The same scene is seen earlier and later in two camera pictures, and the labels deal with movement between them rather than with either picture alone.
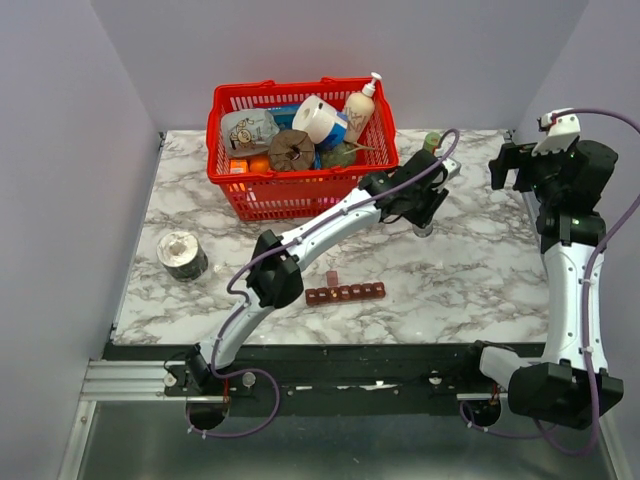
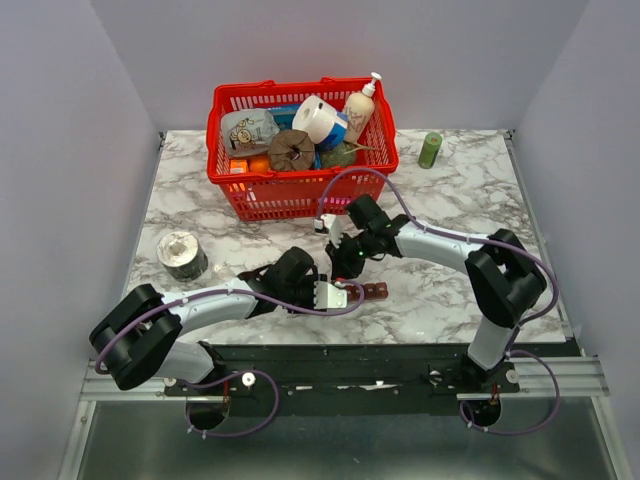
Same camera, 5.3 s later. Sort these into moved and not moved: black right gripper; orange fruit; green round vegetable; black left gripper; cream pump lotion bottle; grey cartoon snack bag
Moved: black left gripper; black right gripper
Not moved: green round vegetable; cream pump lotion bottle; orange fruit; grey cartoon snack bag
